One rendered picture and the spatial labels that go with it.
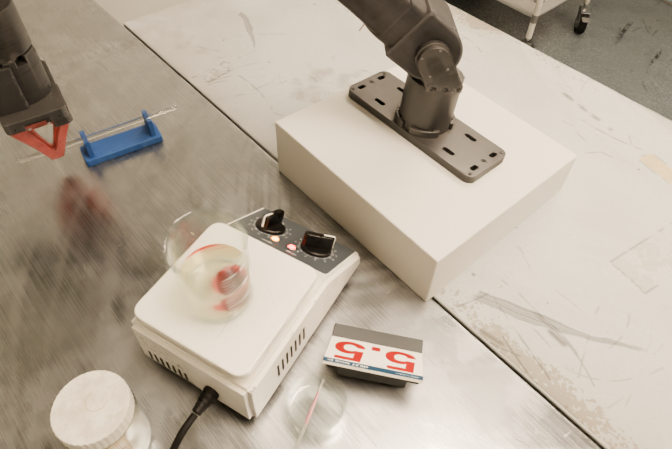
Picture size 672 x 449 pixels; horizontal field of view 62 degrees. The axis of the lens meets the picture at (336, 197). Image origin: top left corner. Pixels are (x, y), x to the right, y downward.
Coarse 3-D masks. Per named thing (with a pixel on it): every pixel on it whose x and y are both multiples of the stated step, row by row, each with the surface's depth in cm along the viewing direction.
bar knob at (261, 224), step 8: (264, 216) 57; (272, 216) 57; (280, 216) 58; (256, 224) 58; (264, 224) 57; (272, 224) 58; (280, 224) 59; (264, 232) 57; (272, 232) 57; (280, 232) 58
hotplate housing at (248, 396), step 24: (312, 288) 51; (336, 288) 55; (312, 312) 51; (144, 336) 48; (288, 336) 48; (168, 360) 49; (192, 360) 47; (264, 360) 46; (288, 360) 50; (216, 384) 47; (240, 384) 45; (264, 384) 47; (192, 408) 47; (240, 408) 48
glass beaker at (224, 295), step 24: (192, 216) 44; (216, 216) 45; (168, 240) 43; (192, 240) 46; (216, 240) 47; (240, 240) 46; (168, 264) 41; (240, 264) 42; (192, 288) 42; (216, 288) 42; (240, 288) 44; (192, 312) 46; (216, 312) 45; (240, 312) 46
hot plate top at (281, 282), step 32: (256, 256) 51; (288, 256) 51; (160, 288) 49; (256, 288) 49; (288, 288) 49; (160, 320) 47; (192, 320) 47; (256, 320) 47; (288, 320) 47; (192, 352) 45; (224, 352) 45; (256, 352) 45
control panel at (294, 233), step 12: (252, 216) 60; (252, 228) 57; (288, 228) 60; (300, 228) 60; (264, 240) 56; (288, 240) 57; (300, 240) 58; (288, 252) 55; (300, 252) 55; (336, 252) 57; (348, 252) 58; (312, 264) 54; (324, 264) 54; (336, 264) 55
